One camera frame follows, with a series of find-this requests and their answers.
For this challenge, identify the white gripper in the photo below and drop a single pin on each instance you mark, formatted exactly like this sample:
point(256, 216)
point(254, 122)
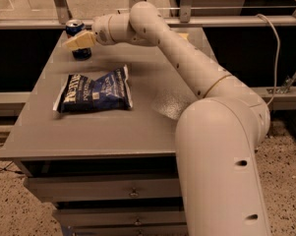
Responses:
point(100, 29)

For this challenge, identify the blue pepsi can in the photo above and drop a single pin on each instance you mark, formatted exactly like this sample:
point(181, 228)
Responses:
point(77, 39)

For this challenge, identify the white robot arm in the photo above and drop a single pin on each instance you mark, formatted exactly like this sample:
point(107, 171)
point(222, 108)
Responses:
point(216, 136)

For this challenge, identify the blue chip bag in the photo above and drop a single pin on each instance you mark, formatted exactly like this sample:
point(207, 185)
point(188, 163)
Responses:
point(83, 94)

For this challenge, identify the grey drawer cabinet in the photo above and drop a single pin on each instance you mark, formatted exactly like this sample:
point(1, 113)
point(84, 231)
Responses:
point(46, 144)

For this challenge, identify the yellow sponge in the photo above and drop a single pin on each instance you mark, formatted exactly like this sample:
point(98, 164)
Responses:
point(184, 35)

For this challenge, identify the top grey drawer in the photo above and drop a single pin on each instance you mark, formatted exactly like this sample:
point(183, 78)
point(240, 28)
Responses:
point(103, 188)

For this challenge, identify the grey drawer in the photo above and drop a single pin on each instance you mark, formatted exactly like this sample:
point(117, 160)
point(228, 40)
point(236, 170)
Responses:
point(103, 188)
point(144, 215)
point(145, 230)

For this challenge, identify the middle grey drawer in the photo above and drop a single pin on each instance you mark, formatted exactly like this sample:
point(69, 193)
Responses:
point(144, 215)

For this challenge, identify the bottom grey drawer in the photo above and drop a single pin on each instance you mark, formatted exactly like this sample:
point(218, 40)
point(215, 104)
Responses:
point(145, 230)

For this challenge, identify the metal window rail frame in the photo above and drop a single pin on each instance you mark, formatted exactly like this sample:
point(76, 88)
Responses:
point(53, 14)

